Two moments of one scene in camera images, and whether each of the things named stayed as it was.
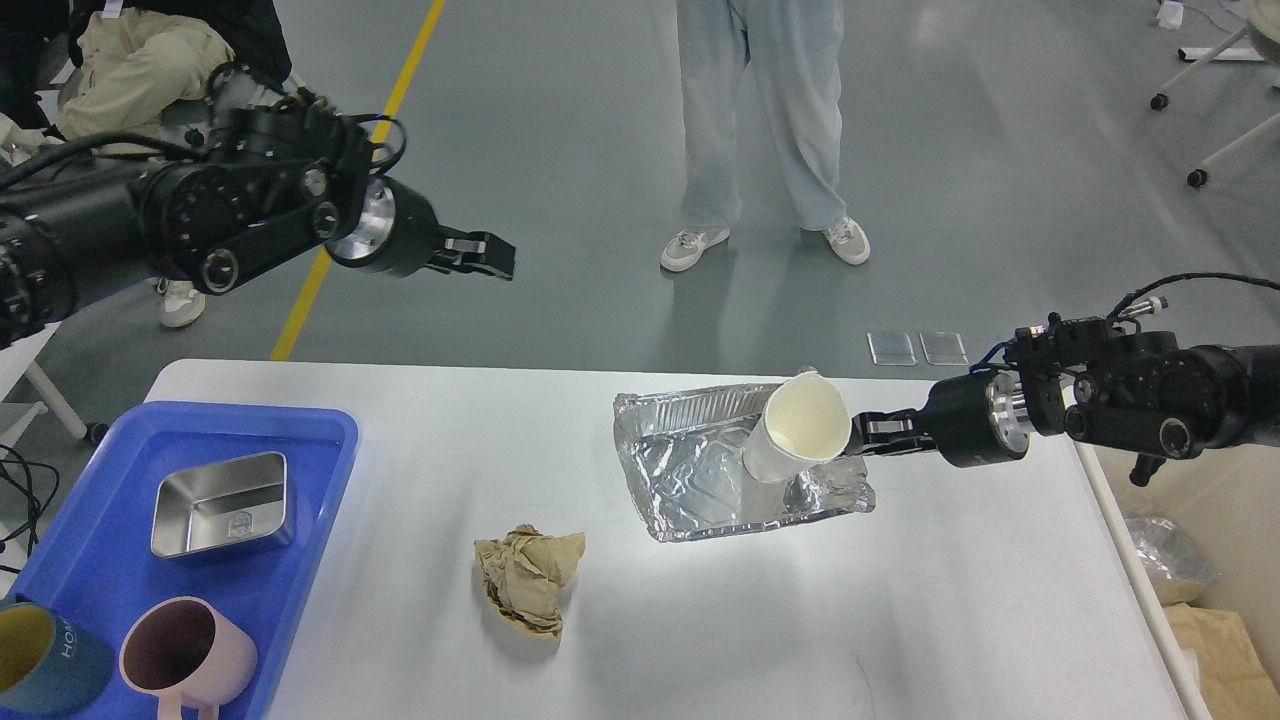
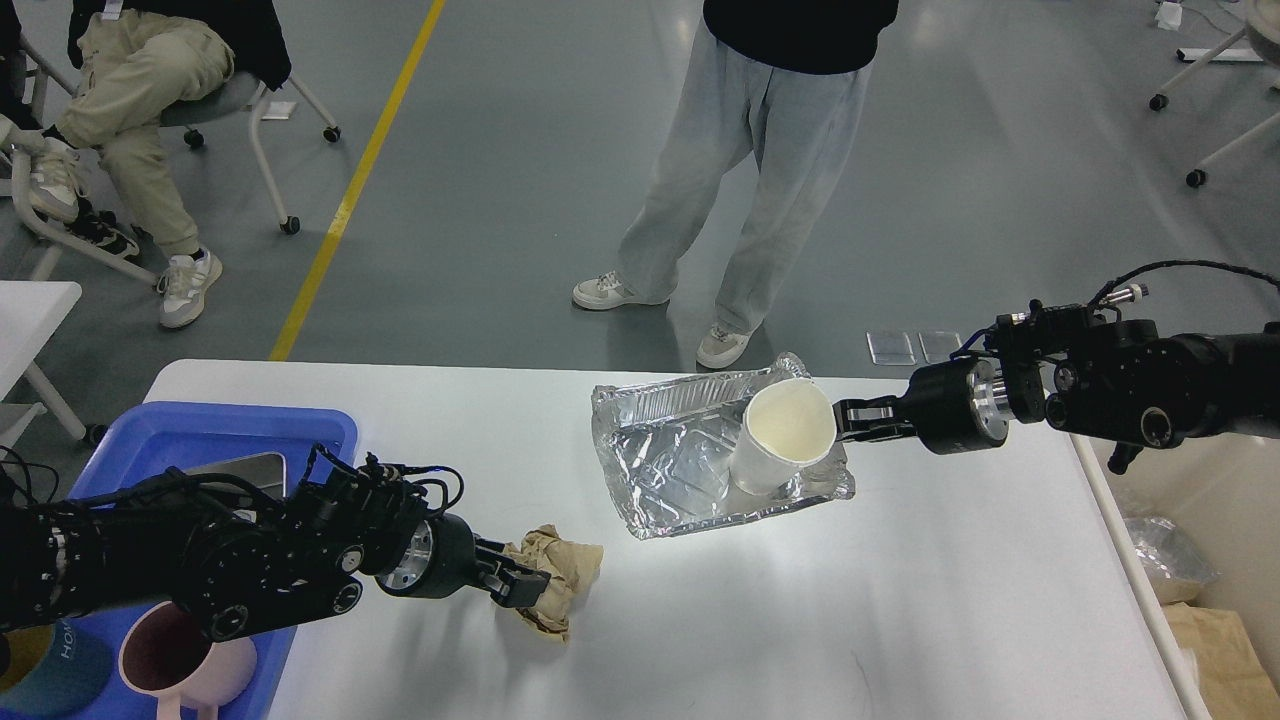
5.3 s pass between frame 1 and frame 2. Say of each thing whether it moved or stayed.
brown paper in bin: stayed
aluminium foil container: moved
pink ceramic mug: stayed
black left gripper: moved
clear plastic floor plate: stayed
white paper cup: moved
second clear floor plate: stayed
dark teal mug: stayed
